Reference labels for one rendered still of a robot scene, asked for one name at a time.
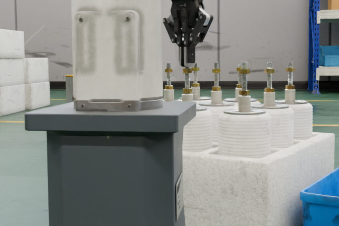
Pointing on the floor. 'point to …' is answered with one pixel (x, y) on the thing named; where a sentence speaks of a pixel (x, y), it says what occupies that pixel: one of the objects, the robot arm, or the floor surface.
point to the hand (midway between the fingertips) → (186, 56)
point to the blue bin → (322, 201)
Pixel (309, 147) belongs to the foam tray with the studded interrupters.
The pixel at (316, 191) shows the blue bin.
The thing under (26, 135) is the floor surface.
